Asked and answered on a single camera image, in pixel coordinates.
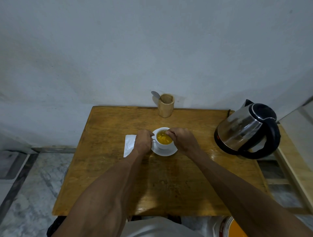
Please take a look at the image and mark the person's left hand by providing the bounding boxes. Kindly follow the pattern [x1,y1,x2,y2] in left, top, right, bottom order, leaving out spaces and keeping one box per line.
[133,129,155,156]

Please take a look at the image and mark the person's right hand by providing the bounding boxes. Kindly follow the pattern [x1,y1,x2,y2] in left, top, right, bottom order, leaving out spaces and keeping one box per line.
[165,127,201,157]

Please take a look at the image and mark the white tea cup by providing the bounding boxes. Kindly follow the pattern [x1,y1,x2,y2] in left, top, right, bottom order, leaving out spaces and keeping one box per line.
[152,127,175,150]

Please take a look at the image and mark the person's left forearm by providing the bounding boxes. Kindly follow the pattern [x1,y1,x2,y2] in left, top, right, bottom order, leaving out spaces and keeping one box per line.
[52,148,147,237]

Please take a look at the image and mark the person's right forearm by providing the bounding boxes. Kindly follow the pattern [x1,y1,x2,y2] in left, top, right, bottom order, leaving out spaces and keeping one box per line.
[186,148,313,237]

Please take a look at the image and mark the yellow tea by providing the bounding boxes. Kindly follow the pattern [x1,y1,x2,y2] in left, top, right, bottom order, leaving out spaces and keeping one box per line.
[157,131,173,145]

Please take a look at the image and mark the white saucer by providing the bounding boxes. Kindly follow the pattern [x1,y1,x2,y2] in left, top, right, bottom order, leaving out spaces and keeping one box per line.
[151,140,178,157]

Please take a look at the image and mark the white paper sachet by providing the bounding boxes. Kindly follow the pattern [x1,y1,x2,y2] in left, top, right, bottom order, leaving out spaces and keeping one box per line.
[123,134,137,158]

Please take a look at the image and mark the wooden cutlery holder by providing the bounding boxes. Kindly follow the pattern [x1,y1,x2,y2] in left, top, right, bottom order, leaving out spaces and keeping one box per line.
[158,93,175,118]

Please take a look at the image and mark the metal spoon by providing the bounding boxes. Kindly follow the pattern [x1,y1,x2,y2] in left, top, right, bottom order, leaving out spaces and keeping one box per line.
[151,91,164,103]

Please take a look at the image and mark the person's grey shorts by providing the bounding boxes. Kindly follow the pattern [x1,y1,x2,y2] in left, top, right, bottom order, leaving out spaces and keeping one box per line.
[121,216,204,237]

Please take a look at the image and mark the orange bucket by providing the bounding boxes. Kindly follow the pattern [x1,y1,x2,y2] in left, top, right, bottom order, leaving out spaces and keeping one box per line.
[212,216,249,237]

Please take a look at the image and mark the black shoe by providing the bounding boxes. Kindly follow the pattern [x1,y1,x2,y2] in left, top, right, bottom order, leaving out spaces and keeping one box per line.
[46,216,67,237]

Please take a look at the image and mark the steel electric kettle black handle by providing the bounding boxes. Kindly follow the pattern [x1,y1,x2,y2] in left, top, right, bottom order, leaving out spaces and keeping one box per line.
[214,99,281,160]

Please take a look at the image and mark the wooden frame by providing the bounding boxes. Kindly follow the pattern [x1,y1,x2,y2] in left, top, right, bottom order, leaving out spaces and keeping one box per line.
[259,124,313,215]

